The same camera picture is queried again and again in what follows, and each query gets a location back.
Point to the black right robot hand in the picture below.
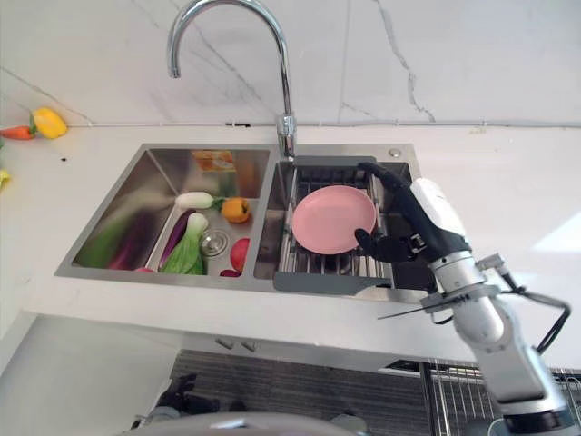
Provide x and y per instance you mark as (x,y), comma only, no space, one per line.
(436,209)

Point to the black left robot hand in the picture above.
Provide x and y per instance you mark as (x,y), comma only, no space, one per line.
(179,393)

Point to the pink plate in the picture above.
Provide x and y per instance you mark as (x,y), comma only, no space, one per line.
(327,218)

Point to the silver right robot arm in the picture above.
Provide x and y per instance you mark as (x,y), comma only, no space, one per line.
(481,318)

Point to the round sink deck button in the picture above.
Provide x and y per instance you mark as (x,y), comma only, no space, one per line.
(394,151)

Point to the dark ribbed floor mat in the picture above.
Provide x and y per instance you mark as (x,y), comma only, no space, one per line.
(295,381)

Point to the stainless steel double sink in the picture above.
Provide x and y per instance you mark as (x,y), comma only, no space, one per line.
(136,281)

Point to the green bok choy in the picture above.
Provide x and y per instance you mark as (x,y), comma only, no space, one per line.
(188,256)

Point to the grey dish drainer rack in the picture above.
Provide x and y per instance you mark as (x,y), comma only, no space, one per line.
(318,281)

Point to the red tomato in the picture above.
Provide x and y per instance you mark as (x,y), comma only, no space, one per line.
(240,255)

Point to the round sink drain strainer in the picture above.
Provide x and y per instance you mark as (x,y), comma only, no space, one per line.
(215,240)

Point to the purple eggplant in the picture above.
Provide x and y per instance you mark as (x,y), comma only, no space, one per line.
(174,236)

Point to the orange bell pepper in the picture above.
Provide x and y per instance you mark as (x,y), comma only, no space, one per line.
(236,210)

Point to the white radish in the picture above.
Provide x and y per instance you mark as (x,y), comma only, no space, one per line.
(193,199)

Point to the chrome gooseneck faucet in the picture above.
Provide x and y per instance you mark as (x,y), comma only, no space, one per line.
(286,82)

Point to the yellow toy fruit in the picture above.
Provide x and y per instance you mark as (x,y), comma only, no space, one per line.
(3,179)

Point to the yellow bell pepper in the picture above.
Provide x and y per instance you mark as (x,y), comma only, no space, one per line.
(49,121)

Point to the orange carrot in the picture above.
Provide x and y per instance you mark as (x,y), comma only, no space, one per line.
(16,132)

